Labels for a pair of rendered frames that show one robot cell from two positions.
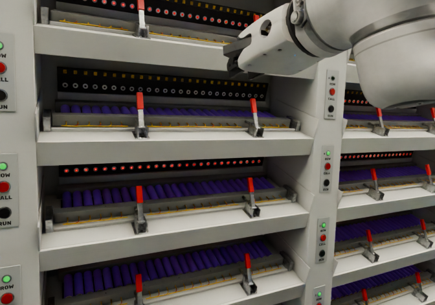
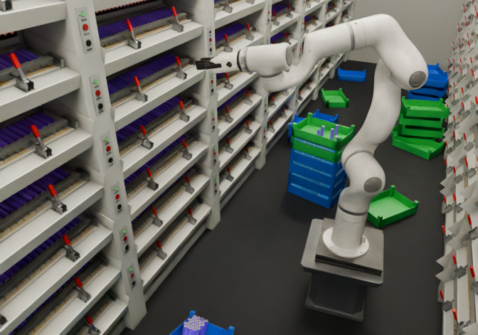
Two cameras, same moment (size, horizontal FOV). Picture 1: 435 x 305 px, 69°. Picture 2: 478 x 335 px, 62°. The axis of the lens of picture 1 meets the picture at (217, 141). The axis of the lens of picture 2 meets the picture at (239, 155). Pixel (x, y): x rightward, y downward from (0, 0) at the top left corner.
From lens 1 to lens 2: 1.08 m
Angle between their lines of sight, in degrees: 44
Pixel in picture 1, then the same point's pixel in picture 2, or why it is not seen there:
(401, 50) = (274, 82)
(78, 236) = (127, 159)
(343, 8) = (259, 68)
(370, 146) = not seen: hidden behind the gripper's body
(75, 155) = (125, 121)
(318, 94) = (205, 43)
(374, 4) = (268, 71)
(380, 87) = (269, 89)
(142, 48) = (140, 55)
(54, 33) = (110, 64)
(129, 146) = (142, 108)
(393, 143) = not seen: hidden behind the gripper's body
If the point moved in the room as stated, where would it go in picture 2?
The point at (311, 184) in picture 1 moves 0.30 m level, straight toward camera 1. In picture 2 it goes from (206, 94) to (230, 119)
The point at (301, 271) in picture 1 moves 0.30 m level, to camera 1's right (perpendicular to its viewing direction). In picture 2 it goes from (205, 139) to (252, 122)
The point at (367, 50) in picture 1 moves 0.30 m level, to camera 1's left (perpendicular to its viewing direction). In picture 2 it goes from (266, 80) to (188, 103)
